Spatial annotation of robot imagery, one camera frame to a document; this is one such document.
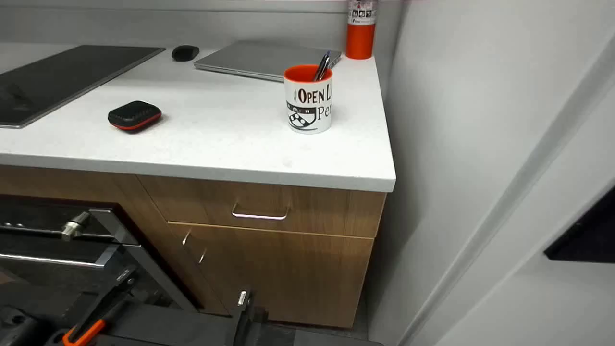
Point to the black computer mouse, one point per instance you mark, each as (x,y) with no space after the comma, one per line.
(185,52)

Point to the black case with red stripe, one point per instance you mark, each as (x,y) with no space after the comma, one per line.
(134,115)

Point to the dark pen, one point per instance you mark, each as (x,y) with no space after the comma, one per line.
(321,68)

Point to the wooden drawer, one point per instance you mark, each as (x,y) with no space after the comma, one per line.
(307,206)

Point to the grey closed laptop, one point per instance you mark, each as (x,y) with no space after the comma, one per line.
(262,60)

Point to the wooden cabinet door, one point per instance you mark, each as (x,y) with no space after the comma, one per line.
(288,278)

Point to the black glass cooktop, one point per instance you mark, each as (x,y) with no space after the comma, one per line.
(62,81)

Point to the silver oven knob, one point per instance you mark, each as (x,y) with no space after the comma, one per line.
(75,227)

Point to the white mug with orange inside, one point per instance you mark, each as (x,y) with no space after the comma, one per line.
(307,108)

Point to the black oven door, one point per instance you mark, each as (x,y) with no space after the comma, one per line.
(53,274)

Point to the black clamp with silver screw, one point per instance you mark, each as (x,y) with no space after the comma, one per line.
(245,312)

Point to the silver pen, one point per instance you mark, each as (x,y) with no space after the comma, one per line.
(325,70)

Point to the orange and white bottle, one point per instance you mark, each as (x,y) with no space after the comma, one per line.
(360,33)

